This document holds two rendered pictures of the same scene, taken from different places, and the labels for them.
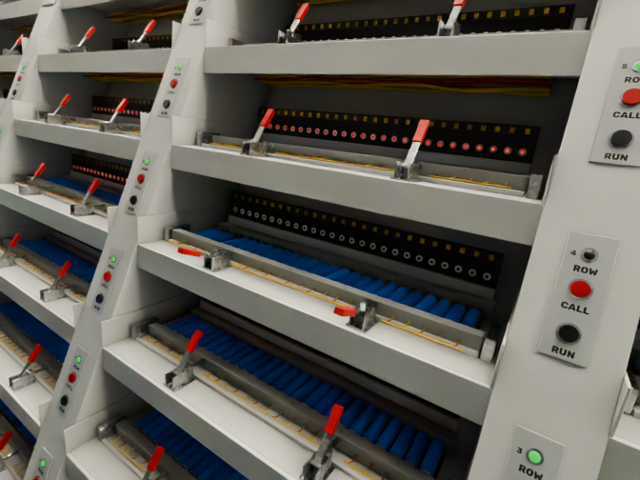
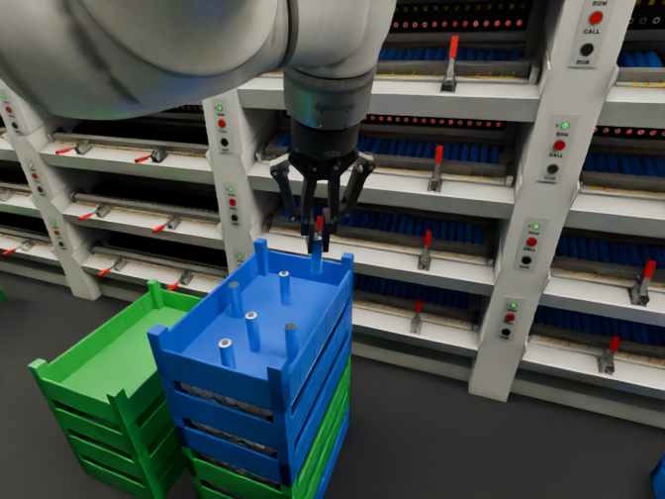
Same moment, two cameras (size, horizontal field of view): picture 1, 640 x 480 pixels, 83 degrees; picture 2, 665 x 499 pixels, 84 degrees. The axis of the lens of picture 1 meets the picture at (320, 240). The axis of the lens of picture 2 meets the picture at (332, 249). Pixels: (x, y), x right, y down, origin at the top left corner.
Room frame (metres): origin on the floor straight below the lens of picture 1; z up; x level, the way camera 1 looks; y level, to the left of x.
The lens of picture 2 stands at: (0.11, 0.89, 0.81)
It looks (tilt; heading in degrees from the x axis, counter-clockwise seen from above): 28 degrees down; 349
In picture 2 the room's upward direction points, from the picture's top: straight up
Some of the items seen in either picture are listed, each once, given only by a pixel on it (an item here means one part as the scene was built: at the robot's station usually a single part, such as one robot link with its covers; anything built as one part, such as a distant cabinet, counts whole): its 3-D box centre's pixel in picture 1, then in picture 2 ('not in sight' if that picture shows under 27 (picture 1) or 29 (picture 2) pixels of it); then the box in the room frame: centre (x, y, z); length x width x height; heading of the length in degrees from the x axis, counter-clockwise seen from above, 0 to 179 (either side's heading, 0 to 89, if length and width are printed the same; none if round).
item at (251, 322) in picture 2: not in sight; (252, 331); (0.56, 0.92, 0.44); 0.02 x 0.02 x 0.06
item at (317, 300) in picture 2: not in sight; (268, 306); (0.61, 0.90, 0.44); 0.30 x 0.20 x 0.08; 149
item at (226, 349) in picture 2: not in sight; (228, 359); (0.51, 0.96, 0.44); 0.02 x 0.02 x 0.06
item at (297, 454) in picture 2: not in sight; (275, 376); (0.61, 0.90, 0.28); 0.30 x 0.20 x 0.08; 149
